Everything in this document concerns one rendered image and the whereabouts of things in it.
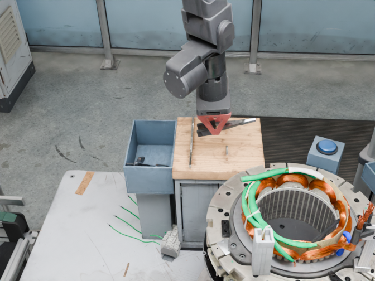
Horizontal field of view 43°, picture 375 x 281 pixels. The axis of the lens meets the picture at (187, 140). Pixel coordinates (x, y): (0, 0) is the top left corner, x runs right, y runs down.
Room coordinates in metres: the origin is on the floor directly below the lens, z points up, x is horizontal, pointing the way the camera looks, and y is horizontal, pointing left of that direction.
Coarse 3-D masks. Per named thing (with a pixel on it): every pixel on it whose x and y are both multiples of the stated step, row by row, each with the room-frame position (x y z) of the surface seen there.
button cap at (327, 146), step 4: (324, 140) 0.83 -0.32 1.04; (328, 140) 0.83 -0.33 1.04; (320, 144) 0.82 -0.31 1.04; (324, 144) 0.82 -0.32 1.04; (328, 144) 0.82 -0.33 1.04; (332, 144) 0.82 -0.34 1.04; (320, 148) 0.81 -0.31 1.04; (324, 148) 0.81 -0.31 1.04; (328, 148) 0.81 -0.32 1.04; (332, 148) 0.81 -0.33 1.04; (328, 152) 0.80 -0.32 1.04
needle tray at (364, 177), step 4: (368, 164) 0.73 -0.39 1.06; (372, 164) 0.73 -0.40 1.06; (364, 168) 0.73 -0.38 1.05; (368, 168) 0.72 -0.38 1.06; (372, 168) 0.73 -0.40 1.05; (364, 172) 0.73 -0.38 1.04; (368, 172) 0.72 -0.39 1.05; (372, 172) 0.70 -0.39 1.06; (364, 176) 0.72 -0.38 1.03; (368, 176) 0.71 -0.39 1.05; (372, 176) 0.70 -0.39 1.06; (364, 180) 0.72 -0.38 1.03; (368, 180) 0.71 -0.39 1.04; (372, 180) 0.70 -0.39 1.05; (368, 184) 0.71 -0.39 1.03; (372, 184) 0.69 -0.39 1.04; (372, 188) 0.69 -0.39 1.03
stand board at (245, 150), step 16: (176, 128) 0.87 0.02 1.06; (240, 128) 0.87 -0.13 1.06; (256, 128) 0.86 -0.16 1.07; (176, 144) 0.82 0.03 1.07; (208, 144) 0.81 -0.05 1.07; (224, 144) 0.81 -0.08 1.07; (240, 144) 0.81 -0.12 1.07; (256, 144) 0.81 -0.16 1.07; (176, 160) 0.76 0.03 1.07; (192, 160) 0.76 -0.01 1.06; (208, 160) 0.76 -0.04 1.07; (224, 160) 0.76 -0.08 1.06; (240, 160) 0.76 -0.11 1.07; (256, 160) 0.75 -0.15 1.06; (176, 176) 0.73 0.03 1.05; (192, 176) 0.73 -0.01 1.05; (208, 176) 0.72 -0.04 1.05; (224, 176) 0.72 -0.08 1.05
